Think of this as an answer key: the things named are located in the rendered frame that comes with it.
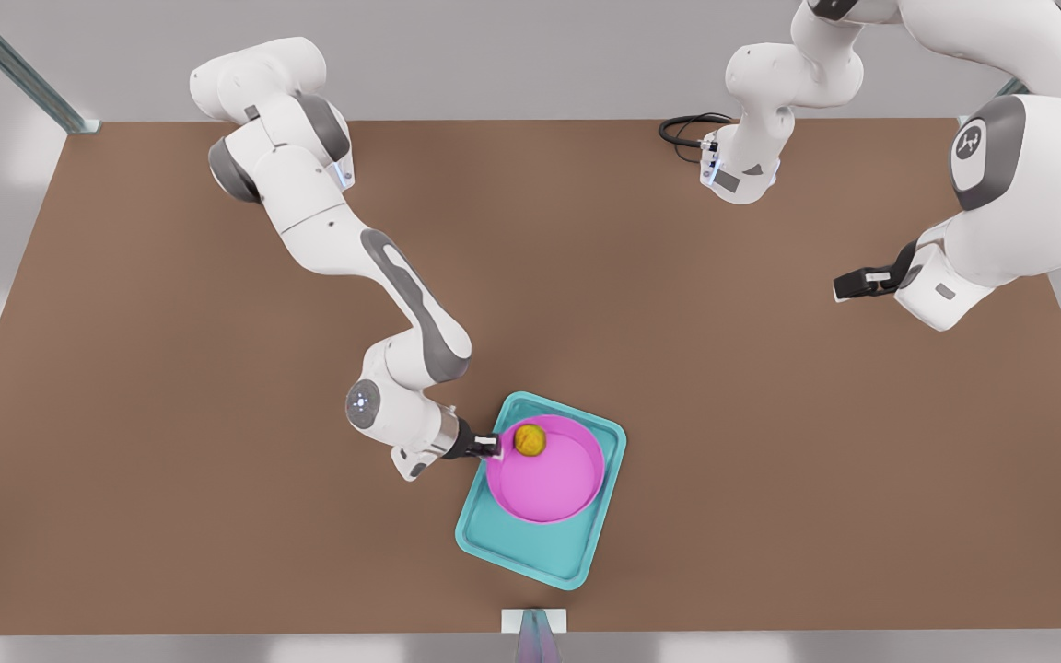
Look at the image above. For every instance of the orange fruit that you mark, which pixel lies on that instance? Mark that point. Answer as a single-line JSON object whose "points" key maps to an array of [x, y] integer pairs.
{"points": [[530, 439]]}

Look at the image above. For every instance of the pink round plate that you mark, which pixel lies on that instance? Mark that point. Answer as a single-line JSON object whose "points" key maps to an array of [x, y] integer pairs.
{"points": [[544, 483]]}

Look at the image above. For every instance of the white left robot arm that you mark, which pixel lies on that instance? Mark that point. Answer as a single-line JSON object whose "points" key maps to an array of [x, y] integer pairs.
{"points": [[1028, 184]]}

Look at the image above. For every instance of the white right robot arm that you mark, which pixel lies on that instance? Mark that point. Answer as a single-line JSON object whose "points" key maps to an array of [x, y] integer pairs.
{"points": [[328, 221]]}

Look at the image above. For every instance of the teal rectangular tray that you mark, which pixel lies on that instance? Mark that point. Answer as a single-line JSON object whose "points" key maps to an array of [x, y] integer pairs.
{"points": [[530, 552]]}

